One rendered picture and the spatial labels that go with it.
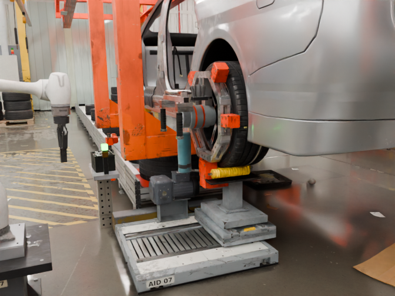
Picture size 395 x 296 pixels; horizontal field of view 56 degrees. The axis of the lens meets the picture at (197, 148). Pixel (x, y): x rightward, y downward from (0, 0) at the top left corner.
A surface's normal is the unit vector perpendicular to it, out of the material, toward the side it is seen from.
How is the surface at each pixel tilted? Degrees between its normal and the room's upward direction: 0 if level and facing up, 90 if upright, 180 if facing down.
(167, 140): 90
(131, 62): 90
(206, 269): 90
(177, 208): 90
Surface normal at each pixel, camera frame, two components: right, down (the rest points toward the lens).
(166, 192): 0.35, 0.17
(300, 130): -0.81, 0.15
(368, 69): -0.04, 0.28
